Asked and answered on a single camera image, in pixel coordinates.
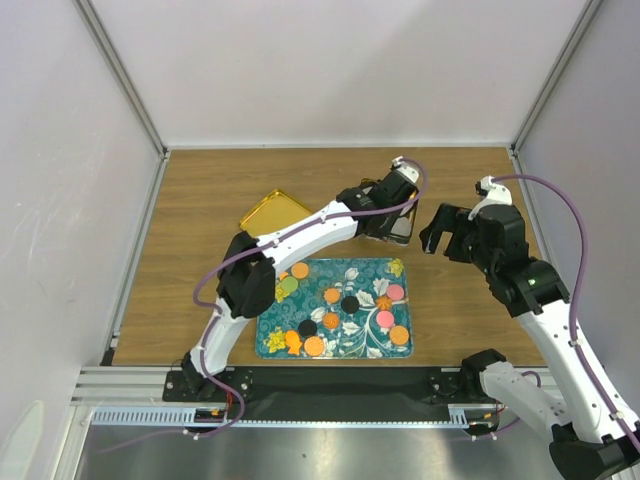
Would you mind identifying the gold cookie tin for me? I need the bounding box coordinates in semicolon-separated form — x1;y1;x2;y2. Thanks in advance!
364;203;418;247

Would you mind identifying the black sandwich cookie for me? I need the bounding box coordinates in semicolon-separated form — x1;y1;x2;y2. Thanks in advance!
340;295;360;315
297;319;318;339

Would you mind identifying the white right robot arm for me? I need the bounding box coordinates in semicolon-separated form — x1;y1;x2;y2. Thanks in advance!
420;203;639;479

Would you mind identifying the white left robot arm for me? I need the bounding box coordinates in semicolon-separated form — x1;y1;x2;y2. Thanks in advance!
181;162;421;400

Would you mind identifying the pink sandwich cookie upper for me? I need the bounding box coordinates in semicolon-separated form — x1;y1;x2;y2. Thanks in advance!
386;284;405;302

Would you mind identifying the pink sandwich cookie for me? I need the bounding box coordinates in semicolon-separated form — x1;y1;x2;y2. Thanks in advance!
386;284;405;302
376;310;395;329

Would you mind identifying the orange flower cookie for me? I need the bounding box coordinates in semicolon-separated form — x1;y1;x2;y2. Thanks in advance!
375;295;393;311

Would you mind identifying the pink sandwich cookie lower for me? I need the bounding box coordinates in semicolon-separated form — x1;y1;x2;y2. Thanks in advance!
376;310;395;329

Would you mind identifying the orange dotted cookie right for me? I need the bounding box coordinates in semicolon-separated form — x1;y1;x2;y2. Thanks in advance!
389;325;410;346

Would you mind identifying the orange dotted cookie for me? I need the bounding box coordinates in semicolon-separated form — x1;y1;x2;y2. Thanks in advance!
291;262;310;280
389;325;410;346
303;336;325;357

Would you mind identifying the orange dotted cookie top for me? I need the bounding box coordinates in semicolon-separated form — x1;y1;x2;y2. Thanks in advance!
291;262;310;280

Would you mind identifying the gold tin lid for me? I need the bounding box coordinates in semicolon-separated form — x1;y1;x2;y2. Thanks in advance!
239;189;312;238

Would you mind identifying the teal floral tray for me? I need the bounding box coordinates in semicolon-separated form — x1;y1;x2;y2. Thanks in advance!
255;257;414;360

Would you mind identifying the orange swirl cookie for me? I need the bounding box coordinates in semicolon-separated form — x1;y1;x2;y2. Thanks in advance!
322;312;340;330

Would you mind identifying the orange dotted cookie bottom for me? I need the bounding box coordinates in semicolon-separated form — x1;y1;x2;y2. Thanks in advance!
303;336;325;357

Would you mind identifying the orange fish cookie bottom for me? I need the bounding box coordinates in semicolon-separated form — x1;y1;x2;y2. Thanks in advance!
285;330;303;356

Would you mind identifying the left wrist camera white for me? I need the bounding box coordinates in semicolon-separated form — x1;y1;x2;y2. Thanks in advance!
391;156;421;185

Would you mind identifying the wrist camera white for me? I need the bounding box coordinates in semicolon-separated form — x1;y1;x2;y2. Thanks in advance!
391;156;421;185
468;176;512;220

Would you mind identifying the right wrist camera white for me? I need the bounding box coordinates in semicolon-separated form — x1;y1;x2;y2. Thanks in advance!
468;176;512;220

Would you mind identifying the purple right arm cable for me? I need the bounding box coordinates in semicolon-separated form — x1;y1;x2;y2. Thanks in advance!
492;174;640;451

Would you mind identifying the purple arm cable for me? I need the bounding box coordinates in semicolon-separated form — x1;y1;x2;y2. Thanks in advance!
492;174;640;451
193;157;429;314

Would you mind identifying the white cable duct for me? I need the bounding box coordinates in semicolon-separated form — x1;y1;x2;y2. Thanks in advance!
92;406;480;429

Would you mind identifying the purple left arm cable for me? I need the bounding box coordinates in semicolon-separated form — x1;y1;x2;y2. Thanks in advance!
193;157;429;314

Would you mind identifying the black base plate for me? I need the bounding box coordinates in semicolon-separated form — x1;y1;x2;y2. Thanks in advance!
162;364;506;424

